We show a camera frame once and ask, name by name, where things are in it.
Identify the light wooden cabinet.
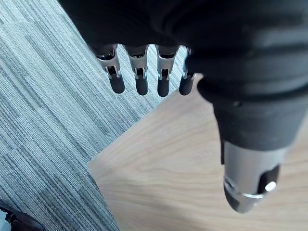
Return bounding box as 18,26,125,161
88,73,308,231

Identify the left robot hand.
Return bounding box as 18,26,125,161
57,0,308,214

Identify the dark robot foot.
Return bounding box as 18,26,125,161
0,206,46,231

